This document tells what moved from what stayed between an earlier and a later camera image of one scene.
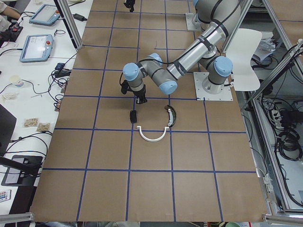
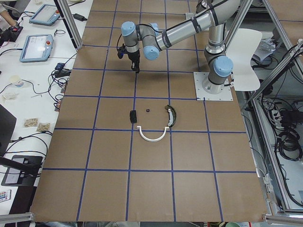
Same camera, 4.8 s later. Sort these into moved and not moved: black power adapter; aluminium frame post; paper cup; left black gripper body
Moved: left black gripper body
Not moved: paper cup; black power adapter; aluminium frame post
